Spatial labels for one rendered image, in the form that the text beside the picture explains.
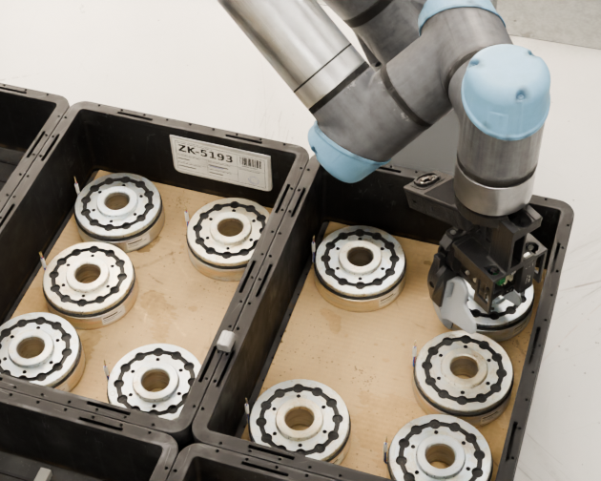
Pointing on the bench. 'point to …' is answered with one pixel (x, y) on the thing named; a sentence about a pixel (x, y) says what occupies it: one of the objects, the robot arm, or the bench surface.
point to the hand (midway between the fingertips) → (462, 304)
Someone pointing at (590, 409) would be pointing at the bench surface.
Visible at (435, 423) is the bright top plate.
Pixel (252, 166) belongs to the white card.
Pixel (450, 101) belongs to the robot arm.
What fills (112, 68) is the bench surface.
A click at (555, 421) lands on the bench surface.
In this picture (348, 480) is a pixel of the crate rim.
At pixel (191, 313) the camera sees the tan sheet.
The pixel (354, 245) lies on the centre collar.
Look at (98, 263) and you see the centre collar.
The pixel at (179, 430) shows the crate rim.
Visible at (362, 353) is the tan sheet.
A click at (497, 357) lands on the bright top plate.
